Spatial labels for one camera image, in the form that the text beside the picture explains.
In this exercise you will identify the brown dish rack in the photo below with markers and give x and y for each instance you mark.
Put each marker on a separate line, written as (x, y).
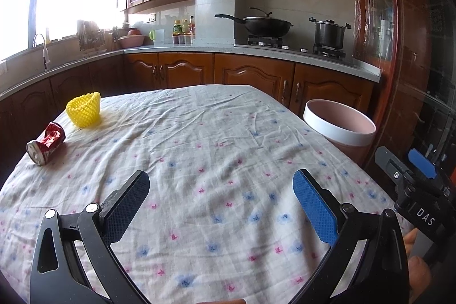
(91, 37)

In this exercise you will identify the black wok with lid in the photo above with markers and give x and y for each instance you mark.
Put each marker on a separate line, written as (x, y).
(265, 25)

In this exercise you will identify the yellow oil bottle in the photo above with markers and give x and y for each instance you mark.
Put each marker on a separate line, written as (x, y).
(185, 27)

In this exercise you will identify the crushed red can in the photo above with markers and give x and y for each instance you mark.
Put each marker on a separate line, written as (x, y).
(48, 143)

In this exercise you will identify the black cooking pot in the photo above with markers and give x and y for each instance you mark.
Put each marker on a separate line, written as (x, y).
(329, 33)

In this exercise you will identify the gas stove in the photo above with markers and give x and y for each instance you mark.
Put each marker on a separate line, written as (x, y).
(292, 47)

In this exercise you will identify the kitchen faucet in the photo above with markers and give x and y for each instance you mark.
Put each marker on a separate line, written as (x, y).
(44, 51)

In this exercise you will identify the yellow foam fruit net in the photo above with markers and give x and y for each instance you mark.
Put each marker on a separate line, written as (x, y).
(83, 111)

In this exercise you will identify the wooden glass display cabinet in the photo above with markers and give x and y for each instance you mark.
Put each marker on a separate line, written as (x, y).
(377, 5)

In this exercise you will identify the red bowl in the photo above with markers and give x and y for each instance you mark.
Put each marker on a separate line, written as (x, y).
(134, 32)

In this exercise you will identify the pink and white bin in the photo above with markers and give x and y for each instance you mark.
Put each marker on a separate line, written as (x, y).
(331, 136)

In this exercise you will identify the row of spice jars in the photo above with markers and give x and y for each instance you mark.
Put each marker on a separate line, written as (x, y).
(181, 39)

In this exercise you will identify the pink basin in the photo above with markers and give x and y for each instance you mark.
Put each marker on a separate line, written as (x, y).
(131, 41)

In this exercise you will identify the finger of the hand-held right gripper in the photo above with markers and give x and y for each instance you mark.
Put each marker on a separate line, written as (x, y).
(422, 163)
(390, 165)

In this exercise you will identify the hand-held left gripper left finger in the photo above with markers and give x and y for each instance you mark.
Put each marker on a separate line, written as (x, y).
(124, 208)

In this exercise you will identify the wall socket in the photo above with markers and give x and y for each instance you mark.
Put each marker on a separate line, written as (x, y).
(152, 18)

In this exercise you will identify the wooden kitchen base cabinets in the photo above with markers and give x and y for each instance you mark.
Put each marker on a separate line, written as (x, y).
(185, 70)

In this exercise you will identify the person's right hand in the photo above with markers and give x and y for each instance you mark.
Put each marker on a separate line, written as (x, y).
(418, 275)

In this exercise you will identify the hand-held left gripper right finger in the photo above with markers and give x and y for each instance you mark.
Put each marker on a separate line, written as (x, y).
(317, 208)

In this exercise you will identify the white floral tablecloth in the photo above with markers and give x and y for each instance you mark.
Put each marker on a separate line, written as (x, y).
(213, 147)

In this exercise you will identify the green label bottle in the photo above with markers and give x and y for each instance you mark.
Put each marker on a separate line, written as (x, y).
(177, 28)

